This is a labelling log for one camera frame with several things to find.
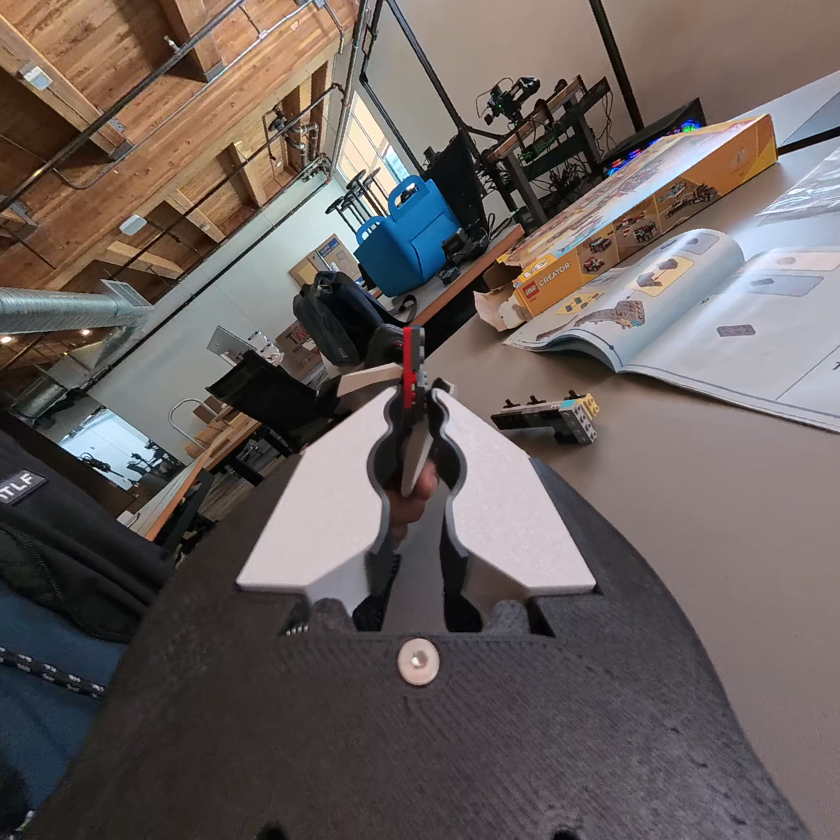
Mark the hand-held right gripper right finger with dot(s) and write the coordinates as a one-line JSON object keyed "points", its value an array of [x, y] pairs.
{"points": [[518, 518]]}

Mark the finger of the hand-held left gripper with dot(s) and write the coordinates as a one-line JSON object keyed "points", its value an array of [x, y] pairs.
{"points": [[367, 379], [443, 385]]}

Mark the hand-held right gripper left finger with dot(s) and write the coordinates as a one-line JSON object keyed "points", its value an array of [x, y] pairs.
{"points": [[308, 518]]}

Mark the red toy brick plate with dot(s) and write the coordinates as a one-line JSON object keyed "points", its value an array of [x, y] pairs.
{"points": [[408, 361]]}

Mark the grey toy brick plate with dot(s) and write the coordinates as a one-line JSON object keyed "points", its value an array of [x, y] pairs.
{"points": [[420, 367]]}

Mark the black toy vehicle chassis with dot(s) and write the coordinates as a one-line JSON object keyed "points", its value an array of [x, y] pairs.
{"points": [[577, 420]]}

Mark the grey desk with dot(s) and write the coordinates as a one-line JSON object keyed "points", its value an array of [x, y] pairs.
{"points": [[689, 525]]}

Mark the person's left hand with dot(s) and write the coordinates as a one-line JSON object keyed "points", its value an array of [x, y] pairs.
{"points": [[403, 515]]}

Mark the dark backpack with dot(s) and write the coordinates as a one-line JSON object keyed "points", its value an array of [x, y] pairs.
{"points": [[334, 315]]}

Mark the wooden side table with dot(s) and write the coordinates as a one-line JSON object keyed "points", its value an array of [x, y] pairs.
{"points": [[453, 289]]}

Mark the black office chair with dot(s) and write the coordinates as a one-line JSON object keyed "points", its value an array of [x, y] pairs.
{"points": [[275, 394]]}

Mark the blue felt tote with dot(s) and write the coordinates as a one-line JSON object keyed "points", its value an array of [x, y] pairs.
{"points": [[407, 249]]}

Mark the cardboard boxes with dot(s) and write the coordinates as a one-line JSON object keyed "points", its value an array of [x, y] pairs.
{"points": [[308, 262]]}

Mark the black device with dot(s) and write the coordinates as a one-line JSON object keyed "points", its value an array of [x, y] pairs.
{"points": [[459, 246]]}

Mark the group of black bar stools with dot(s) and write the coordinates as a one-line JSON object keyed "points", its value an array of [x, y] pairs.
{"points": [[354, 177]]}

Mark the black monitor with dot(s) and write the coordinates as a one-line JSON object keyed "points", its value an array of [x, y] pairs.
{"points": [[456, 177]]}

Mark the person's torso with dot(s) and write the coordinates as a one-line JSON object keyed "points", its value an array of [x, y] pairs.
{"points": [[65, 558]]}

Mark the metal vent grille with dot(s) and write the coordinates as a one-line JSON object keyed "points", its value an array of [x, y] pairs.
{"points": [[128, 293]]}

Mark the toy instruction booklet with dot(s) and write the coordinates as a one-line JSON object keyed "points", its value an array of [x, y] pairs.
{"points": [[722, 328]]}

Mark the yellow toy set box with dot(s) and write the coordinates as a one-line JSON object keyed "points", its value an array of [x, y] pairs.
{"points": [[656, 197]]}

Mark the equipment rack with wooden top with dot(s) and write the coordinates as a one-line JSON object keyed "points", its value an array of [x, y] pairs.
{"points": [[558, 105]]}

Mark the computer tower with glowing fans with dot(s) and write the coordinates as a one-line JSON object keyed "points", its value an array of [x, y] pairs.
{"points": [[669, 121]]}

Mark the black light stand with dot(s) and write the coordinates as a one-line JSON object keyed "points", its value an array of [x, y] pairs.
{"points": [[617, 65]]}

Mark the clear plastic bag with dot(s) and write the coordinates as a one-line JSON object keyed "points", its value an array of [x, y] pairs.
{"points": [[814, 190]]}

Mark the dark grey flat panel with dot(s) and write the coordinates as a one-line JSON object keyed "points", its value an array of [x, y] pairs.
{"points": [[820, 118]]}

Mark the black camera rig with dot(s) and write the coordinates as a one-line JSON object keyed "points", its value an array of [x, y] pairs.
{"points": [[515, 88]]}

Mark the silver ventilation duct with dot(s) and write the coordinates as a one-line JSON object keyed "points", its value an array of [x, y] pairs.
{"points": [[65, 310]]}

